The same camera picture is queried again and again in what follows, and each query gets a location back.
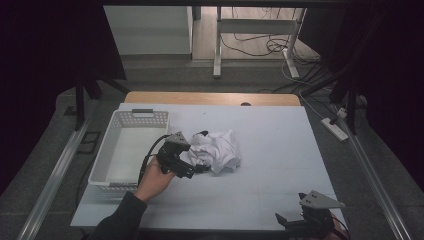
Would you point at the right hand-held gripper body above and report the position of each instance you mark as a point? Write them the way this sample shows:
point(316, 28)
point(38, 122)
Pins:
point(318, 201)

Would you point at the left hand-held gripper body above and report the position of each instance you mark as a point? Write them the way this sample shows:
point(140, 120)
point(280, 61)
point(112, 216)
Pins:
point(173, 155)

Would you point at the white shirt with black collar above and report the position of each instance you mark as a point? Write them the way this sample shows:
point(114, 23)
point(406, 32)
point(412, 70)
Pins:
point(220, 150)

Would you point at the white plastic basket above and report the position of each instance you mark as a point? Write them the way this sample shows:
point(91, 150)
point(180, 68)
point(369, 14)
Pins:
point(128, 146)

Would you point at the person's left hand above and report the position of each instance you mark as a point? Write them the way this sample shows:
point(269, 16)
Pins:
point(155, 181)

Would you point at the person's right hand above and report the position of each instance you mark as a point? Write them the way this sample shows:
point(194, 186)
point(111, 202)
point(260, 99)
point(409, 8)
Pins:
point(339, 231)

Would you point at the wooden table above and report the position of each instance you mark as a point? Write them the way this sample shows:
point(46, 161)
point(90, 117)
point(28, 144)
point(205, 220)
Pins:
point(206, 98)

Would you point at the white power strip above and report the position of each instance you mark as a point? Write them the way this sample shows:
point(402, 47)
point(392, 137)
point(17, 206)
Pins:
point(334, 129)

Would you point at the white plug adapter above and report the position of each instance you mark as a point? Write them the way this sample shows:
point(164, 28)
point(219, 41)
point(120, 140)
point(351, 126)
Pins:
point(341, 112)

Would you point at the black metal stand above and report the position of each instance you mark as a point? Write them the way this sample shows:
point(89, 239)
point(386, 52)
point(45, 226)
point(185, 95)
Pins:
point(80, 103)
point(350, 106)

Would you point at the black curtain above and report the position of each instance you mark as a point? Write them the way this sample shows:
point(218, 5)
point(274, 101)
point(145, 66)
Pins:
point(40, 66)
point(386, 66)

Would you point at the aluminium rail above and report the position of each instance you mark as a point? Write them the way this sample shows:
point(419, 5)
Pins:
point(376, 186)
point(53, 180)

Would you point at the black floor frame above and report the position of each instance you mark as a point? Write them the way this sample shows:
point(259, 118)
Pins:
point(89, 142)

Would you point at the white desk frame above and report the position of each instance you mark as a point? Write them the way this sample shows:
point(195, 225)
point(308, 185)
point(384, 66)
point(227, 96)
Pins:
point(256, 26)

